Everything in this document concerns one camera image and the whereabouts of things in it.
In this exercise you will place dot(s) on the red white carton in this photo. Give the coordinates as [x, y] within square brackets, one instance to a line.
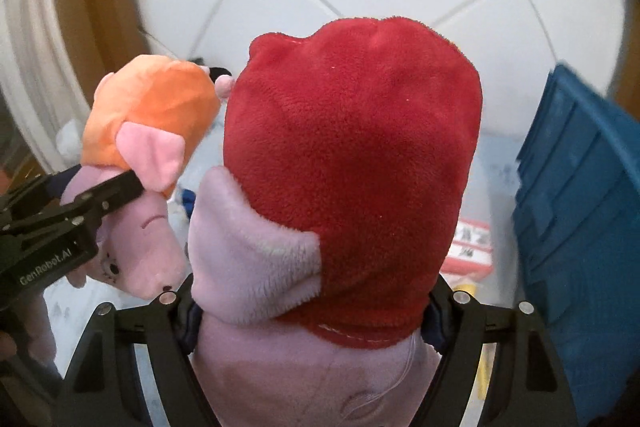
[470, 247]

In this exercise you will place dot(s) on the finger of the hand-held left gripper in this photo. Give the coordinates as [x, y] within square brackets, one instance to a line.
[35, 192]
[107, 197]

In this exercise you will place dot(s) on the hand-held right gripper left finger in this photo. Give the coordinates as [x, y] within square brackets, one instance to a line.
[150, 332]

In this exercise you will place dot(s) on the orange-dressed pink pig plush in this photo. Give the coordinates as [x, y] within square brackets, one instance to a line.
[155, 112]

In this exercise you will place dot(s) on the red-dressed pink pig plush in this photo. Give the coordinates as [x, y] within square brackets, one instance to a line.
[350, 157]

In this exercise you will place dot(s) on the blue plastic container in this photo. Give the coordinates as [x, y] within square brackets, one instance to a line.
[575, 232]

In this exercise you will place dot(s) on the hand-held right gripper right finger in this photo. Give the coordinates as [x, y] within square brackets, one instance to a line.
[475, 337]

